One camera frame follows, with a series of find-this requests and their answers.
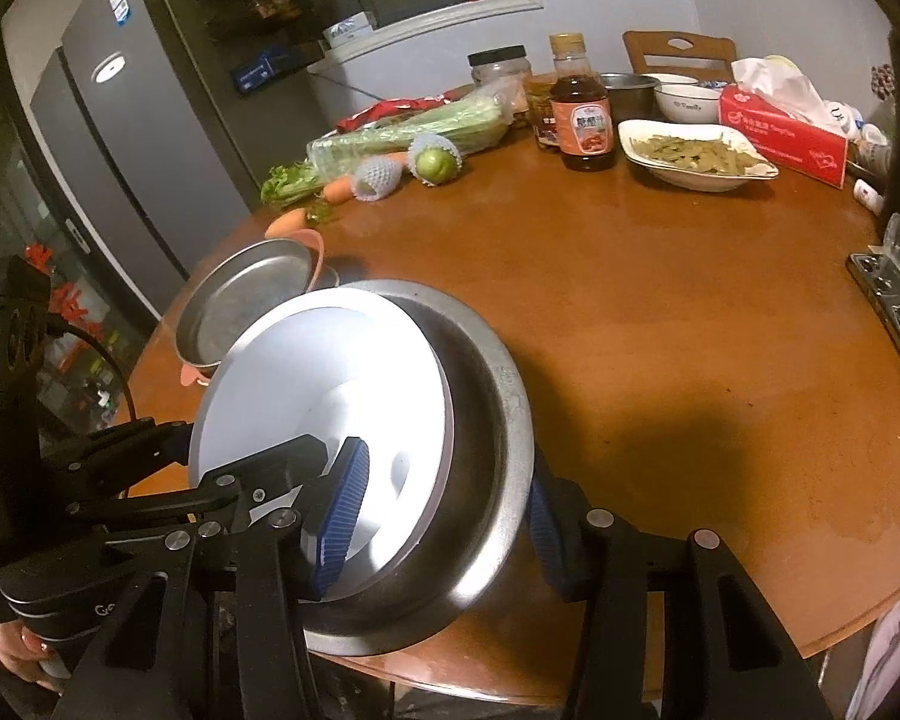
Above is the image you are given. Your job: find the carrot with green top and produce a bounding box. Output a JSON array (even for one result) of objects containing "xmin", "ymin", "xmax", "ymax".
[{"xmin": 264, "ymin": 206, "xmax": 338, "ymax": 241}]

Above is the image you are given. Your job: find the blue box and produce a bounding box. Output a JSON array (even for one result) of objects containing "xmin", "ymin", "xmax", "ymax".
[{"xmin": 230, "ymin": 49, "xmax": 287, "ymax": 95}]

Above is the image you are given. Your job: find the black open case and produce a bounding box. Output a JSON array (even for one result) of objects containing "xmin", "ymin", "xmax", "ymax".
[{"xmin": 846, "ymin": 214, "xmax": 900, "ymax": 422}]

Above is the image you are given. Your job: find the celery bunch in plastic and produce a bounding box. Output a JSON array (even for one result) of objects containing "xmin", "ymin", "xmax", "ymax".
[{"xmin": 261, "ymin": 79, "xmax": 523, "ymax": 209}]

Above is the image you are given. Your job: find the blue patterned bowl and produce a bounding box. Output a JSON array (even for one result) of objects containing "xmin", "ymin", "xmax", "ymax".
[{"xmin": 641, "ymin": 73, "xmax": 728, "ymax": 89}]

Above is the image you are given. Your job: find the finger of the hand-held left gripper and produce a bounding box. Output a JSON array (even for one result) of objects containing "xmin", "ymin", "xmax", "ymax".
[
  {"xmin": 66, "ymin": 433, "xmax": 332, "ymax": 542},
  {"xmin": 41, "ymin": 416, "xmax": 196, "ymax": 492}
]

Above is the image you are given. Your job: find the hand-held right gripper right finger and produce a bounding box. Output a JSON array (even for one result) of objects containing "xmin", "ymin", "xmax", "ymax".
[{"xmin": 526, "ymin": 457, "xmax": 826, "ymax": 720}]

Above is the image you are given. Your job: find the white dish of pickled vegetables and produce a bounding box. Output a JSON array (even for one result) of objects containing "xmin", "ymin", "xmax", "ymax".
[{"xmin": 617, "ymin": 120, "xmax": 780, "ymax": 193}]

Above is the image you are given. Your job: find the wooden chair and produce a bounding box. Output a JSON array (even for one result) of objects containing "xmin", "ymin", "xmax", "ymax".
[{"xmin": 622, "ymin": 31, "xmax": 737, "ymax": 85}]

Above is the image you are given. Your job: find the small steel bowl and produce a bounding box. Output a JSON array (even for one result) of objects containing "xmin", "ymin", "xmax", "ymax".
[{"xmin": 598, "ymin": 73, "xmax": 658, "ymax": 122}]

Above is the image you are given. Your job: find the pink plate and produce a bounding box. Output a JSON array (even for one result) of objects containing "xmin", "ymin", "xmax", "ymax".
[{"xmin": 180, "ymin": 229, "xmax": 326, "ymax": 388}]

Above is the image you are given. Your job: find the red tissue box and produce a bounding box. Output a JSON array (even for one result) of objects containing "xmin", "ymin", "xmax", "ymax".
[{"xmin": 718, "ymin": 56, "xmax": 848, "ymax": 190}]

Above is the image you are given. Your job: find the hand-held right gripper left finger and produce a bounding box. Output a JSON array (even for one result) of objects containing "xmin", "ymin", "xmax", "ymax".
[{"xmin": 49, "ymin": 436, "xmax": 372, "ymax": 720}]

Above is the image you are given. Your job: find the plastic jar with black lid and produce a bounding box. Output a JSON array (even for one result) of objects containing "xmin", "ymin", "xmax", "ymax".
[{"xmin": 469, "ymin": 46, "xmax": 533, "ymax": 88}]

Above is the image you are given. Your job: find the red snack packet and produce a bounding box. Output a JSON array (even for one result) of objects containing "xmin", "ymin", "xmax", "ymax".
[{"xmin": 336, "ymin": 94, "xmax": 458, "ymax": 133}]

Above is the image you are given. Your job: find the white window frame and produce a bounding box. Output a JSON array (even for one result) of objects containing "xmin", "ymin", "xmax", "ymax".
[{"xmin": 307, "ymin": 0, "xmax": 545, "ymax": 77}]

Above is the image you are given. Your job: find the dark sauce bottle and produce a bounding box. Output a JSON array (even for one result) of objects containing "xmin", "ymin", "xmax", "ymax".
[{"xmin": 547, "ymin": 34, "xmax": 617, "ymax": 172}]

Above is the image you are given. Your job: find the glass jar with red label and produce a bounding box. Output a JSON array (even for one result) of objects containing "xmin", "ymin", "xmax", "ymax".
[{"xmin": 528, "ymin": 75, "xmax": 565, "ymax": 152}]

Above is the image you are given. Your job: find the grey refrigerator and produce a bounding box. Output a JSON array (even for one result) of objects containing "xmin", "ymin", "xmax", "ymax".
[{"xmin": 0, "ymin": 0, "xmax": 331, "ymax": 325}]

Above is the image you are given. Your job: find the black cable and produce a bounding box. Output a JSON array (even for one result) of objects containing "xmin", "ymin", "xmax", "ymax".
[{"xmin": 45, "ymin": 321, "xmax": 137, "ymax": 430}]

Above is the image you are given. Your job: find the white box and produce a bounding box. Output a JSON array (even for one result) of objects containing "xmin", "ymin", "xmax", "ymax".
[{"xmin": 322, "ymin": 13, "xmax": 377, "ymax": 47}]

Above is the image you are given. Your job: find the round metal pan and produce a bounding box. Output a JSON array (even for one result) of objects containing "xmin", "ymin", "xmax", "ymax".
[{"xmin": 175, "ymin": 238, "xmax": 317, "ymax": 373}]

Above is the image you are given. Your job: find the person's left hand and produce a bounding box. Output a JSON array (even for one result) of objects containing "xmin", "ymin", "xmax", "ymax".
[{"xmin": 0, "ymin": 619, "xmax": 70, "ymax": 695}]

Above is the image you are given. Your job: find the white ceramic bowl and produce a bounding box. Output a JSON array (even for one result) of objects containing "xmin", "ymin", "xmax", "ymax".
[{"xmin": 655, "ymin": 84, "xmax": 723, "ymax": 125}]

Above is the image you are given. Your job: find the green fruit in foam net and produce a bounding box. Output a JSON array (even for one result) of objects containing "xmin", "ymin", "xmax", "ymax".
[
  {"xmin": 351, "ymin": 156, "xmax": 404, "ymax": 202},
  {"xmin": 409, "ymin": 133, "xmax": 463, "ymax": 185}
]

